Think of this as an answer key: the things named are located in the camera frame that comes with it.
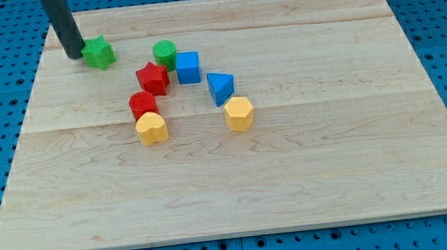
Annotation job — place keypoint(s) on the yellow heart block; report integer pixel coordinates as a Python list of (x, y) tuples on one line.
[(151, 128)]

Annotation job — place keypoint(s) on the green cylinder block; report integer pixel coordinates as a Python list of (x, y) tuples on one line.
[(164, 52)]

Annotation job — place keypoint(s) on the yellow hexagon block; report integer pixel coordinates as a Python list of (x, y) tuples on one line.
[(239, 114)]

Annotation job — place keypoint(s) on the red cylinder block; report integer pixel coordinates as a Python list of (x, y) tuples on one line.
[(141, 103)]

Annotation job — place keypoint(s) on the red star block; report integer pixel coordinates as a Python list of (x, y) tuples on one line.
[(153, 79)]

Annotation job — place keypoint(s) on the blue triangle block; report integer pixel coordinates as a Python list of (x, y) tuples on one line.
[(221, 87)]

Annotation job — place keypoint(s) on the light wooden board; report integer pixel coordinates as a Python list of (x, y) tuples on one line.
[(348, 130)]

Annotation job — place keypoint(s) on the blue cube block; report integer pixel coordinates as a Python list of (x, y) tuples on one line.
[(187, 67)]

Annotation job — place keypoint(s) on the green star block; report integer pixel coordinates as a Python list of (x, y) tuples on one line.
[(98, 53)]

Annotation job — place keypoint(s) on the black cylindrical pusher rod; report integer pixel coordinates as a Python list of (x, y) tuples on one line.
[(64, 24)]

